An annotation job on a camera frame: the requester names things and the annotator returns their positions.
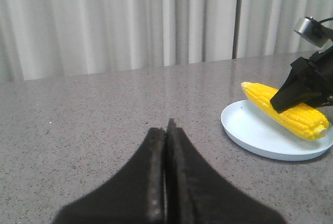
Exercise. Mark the light blue round plate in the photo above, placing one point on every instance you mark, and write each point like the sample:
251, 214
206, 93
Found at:
251, 129

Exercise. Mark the silver cylindrical wrist camera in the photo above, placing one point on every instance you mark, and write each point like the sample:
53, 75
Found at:
314, 31

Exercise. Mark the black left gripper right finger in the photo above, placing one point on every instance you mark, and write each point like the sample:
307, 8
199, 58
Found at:
196, 193

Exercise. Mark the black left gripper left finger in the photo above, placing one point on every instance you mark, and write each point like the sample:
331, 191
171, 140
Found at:
135, 194

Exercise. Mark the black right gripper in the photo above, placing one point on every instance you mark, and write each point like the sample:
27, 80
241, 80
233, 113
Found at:
309, 82

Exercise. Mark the yellow corn cob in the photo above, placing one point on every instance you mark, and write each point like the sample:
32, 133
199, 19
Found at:
302, 120

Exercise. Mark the white pleated curtain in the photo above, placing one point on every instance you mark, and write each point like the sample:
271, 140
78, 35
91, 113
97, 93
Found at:
47, 38

